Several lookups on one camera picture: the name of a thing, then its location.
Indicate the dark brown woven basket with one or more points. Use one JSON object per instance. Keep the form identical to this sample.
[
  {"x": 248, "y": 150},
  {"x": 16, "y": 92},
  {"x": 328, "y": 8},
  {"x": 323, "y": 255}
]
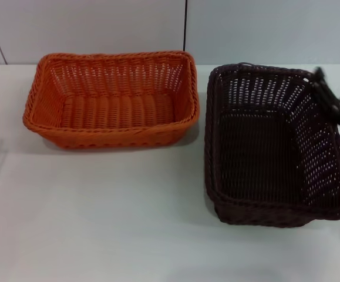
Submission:
[{"x": 257, "y": 158}]

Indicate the orange woven plastic basket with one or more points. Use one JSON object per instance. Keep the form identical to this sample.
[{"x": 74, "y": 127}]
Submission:
[{"x": 114, "y": 108}]

